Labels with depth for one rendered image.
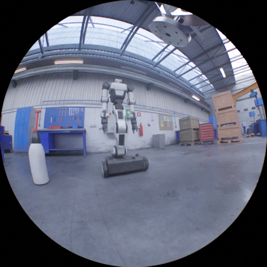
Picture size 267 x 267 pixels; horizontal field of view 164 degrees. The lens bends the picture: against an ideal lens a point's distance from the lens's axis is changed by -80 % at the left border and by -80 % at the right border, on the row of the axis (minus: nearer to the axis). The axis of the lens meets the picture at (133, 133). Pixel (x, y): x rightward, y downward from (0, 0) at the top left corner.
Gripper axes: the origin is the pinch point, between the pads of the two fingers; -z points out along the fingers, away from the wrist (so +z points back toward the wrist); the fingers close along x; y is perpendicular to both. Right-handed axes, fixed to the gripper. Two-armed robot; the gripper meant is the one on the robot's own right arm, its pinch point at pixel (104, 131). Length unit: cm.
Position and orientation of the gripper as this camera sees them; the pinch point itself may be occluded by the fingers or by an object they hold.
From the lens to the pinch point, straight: 125.8
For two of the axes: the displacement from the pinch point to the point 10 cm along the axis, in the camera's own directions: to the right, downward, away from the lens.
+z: -1.3, -9.6, 2.6
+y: 9.2, -0.2, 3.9
